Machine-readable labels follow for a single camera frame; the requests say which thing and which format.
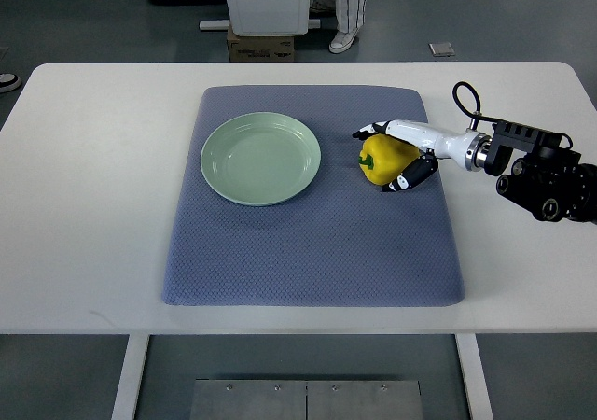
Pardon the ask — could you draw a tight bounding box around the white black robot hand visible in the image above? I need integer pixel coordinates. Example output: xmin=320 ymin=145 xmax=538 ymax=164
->
xmin=353 ymin=119 xmax=491 ymax=192

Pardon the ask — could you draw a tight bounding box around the yellow bell pepper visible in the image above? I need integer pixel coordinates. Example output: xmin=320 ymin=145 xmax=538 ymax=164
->
xmin=358 ymin=134 xmax=420 ymax=186

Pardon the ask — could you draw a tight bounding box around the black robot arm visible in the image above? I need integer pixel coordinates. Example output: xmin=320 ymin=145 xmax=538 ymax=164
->
xmin=452 ymin=81 xmax=596 ymax=223

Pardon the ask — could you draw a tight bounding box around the small grey floor plate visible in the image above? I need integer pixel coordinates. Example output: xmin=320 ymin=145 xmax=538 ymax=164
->
xmin=428 ymin=42 xmax=456 ymax=58

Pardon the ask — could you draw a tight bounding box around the light green plate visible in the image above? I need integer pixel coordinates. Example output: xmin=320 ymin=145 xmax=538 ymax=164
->
xmin=201 ymin=112 xmax=322 ymax=206

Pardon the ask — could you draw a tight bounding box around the blue grey quilted mat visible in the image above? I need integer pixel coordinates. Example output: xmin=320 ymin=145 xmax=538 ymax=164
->
xmin=162 ymin=85 xmax=465 ymax=307

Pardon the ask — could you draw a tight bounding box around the person in striped trousers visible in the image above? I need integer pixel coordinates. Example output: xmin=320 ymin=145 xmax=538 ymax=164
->
xmin=310 ymin=0 xmax=367 ymax=54

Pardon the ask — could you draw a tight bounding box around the brown cardboard box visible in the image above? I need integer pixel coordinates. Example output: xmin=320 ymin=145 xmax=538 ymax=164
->
xmin=227 ymin=25 xmax=295 ymax=63

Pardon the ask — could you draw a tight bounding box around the white cabinet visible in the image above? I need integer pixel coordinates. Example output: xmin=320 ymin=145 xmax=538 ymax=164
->
xmin=199 ymin=0 xmax=322 ymax=37

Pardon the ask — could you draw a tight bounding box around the white table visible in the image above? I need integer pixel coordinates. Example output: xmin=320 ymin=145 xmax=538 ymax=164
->
xmin=1 ymin=62 xmax=596 ymax=419

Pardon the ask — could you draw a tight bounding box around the grey metal base plate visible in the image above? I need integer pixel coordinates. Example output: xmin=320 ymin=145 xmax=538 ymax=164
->
xmin=189 ymin=380 xmax=423 ymax=419

